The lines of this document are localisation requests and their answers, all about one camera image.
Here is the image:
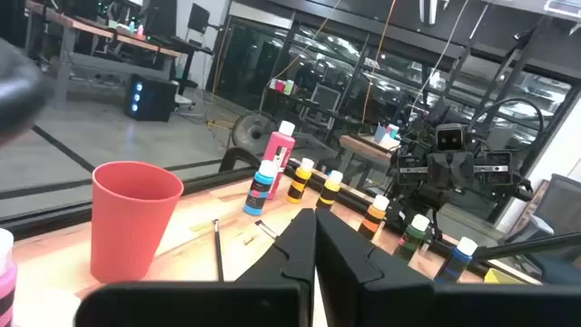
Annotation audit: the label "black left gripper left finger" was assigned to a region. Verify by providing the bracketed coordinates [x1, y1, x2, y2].
[74, 207, 318, 327]

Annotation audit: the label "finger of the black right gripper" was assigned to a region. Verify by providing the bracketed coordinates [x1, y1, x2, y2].
[426, 152, 451, 190]
[449, 152, 476, 190]

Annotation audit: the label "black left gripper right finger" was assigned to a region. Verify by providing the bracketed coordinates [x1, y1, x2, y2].
[315, 207, 581, 327]

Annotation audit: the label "thin black paint brush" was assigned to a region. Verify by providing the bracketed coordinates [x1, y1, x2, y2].
[212, 218, 225, 282]
[253, 219, 279, 241]

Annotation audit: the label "small green paint bottle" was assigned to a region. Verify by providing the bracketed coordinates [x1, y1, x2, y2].
[392, 213, 431, 263]

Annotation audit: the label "small dark blue paint bottle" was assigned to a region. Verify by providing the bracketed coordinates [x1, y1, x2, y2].
[433, 235, 479, 285]

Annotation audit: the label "small cyan paint bottle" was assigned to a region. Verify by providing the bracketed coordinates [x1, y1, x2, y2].
[242, 159, 278, 217]

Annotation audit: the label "small yellow paint bottle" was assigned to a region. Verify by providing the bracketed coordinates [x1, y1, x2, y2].
[285, 157, 316, 204]
[315, 170, 345, 211]

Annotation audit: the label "clear plastic jars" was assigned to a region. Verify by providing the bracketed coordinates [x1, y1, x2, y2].
[0, 228, 18, 327]

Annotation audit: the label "small orange paint bottle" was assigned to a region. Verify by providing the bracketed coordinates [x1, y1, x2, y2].
[357, 194, 391, 242]

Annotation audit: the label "large red paint bottle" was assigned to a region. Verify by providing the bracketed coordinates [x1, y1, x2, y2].
[261, 120, 297, 201]

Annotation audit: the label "dark grey chair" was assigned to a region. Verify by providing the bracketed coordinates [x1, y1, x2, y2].
[501, 173, 581, 282]

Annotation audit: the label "small wooden side table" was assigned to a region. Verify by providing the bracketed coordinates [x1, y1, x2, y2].
[339, 134, 403, 183]

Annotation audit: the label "black table clamp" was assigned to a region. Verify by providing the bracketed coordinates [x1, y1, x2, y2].
[219, 145, 263, 174]

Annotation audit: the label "orange-red plastic cup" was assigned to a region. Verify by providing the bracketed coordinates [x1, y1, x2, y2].
[89, 161, 185, 285]

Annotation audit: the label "black computer tower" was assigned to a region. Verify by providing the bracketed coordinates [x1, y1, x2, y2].
[124, 74, 179, 123]

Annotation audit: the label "black office chair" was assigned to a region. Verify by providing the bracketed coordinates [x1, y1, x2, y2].
[174, 3, 214, 110]

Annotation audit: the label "wooden top workbench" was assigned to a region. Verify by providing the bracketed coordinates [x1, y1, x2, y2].
[25, 0, 182, 108]

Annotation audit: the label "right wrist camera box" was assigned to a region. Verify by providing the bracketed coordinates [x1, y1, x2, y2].
[434, 123, 468, 154]

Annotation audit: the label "black wire floor fan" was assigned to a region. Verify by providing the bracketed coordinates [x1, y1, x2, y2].
[231, 111, 279, 152]

